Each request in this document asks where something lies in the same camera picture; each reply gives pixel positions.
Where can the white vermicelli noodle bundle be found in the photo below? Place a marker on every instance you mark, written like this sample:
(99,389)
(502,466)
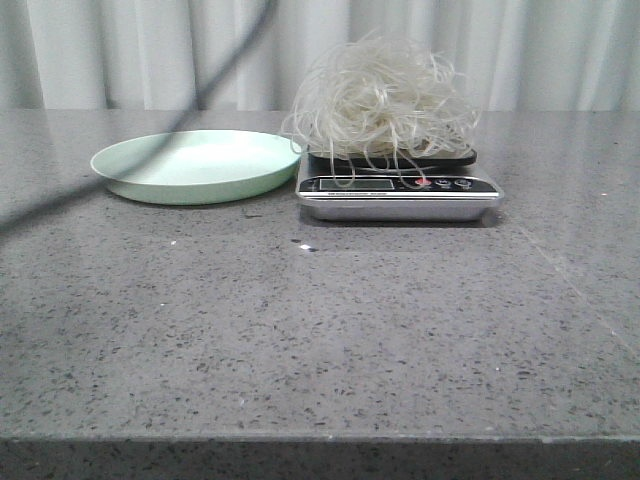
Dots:
(385,104)

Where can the black silver kitchen scale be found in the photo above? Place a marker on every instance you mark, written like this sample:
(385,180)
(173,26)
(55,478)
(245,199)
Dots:
(446,187)

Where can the light green round plate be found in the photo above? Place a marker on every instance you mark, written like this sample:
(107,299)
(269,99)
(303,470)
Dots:
(199,167)

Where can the white pleated curtain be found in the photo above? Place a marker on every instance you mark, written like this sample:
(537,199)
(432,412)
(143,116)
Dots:
(512,55)

